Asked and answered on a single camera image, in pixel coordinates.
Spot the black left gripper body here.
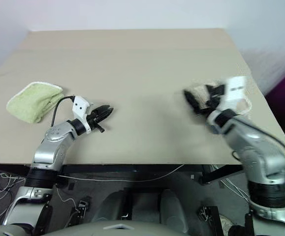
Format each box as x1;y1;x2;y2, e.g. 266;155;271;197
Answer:
86;110;106;134

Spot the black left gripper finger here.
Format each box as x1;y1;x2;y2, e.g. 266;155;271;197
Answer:
98;109;115;122
94;104;111;116

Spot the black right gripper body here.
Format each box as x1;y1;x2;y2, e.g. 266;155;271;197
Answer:
204;84;228;112

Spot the beige towel with white edging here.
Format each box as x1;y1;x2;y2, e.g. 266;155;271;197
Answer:
184;78;253;117

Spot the folded green towel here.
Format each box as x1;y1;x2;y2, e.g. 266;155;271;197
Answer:
6;81;65;124

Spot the grey robot body front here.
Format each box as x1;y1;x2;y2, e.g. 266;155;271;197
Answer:
0;219;228;236

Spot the white sneaker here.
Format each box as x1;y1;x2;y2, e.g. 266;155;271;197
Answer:
219;213;237;235

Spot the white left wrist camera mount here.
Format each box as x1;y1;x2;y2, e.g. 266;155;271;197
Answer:
71;96;93;135

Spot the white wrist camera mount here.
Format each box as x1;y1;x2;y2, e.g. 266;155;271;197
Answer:
71;96;93;135
224;76;249;103

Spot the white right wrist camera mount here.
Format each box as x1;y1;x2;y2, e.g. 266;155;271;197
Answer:
224;76;249;103

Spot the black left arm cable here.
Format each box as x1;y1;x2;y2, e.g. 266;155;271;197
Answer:
51;95;76;128

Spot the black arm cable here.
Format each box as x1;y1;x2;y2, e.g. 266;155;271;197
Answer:
231;115;285;165
51;95;76;128

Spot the black table frame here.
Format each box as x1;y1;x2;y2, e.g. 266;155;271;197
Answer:
0;162;245;185

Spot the thin white cable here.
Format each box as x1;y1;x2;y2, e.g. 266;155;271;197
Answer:
58;164;185;183

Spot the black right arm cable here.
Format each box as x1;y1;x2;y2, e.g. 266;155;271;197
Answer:
231;115;285;165

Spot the white floor cable bundle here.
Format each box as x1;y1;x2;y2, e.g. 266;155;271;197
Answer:
210;164;252;203

